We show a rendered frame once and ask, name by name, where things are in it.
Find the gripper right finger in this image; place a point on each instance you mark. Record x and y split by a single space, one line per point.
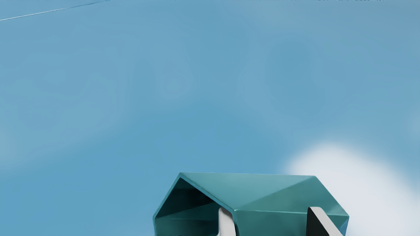
319 224

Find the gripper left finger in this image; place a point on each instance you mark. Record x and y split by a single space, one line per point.
225 223

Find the teal faceted mug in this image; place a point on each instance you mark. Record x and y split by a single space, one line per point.
262 196

